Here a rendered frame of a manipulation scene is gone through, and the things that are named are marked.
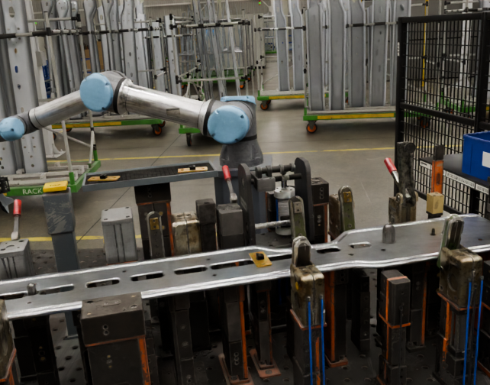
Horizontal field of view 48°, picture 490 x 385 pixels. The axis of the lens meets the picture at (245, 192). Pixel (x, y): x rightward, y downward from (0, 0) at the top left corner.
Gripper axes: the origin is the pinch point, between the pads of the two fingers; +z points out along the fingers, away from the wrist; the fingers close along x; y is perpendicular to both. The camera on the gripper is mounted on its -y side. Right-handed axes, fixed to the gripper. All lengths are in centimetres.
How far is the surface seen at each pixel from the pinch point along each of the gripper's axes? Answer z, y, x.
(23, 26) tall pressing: -124, -178, 290
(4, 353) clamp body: 13, 63, -76
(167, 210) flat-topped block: 0, 74, -16
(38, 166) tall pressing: 3, -194, 293
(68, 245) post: 5, 48, -28
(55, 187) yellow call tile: -12, 49, -30
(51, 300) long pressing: 9, 64, -60
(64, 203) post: -7, 50, -29
